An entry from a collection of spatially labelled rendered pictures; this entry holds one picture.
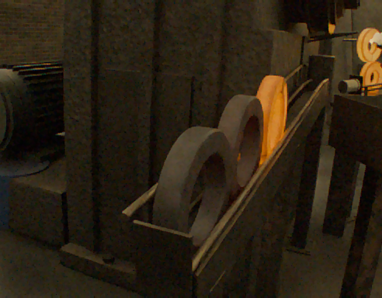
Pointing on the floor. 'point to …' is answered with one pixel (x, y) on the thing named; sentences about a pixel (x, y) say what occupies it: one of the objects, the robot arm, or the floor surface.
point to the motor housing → (338, 194)
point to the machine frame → (158, 109)
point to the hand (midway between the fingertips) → (370, 41)
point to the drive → (32, 145)
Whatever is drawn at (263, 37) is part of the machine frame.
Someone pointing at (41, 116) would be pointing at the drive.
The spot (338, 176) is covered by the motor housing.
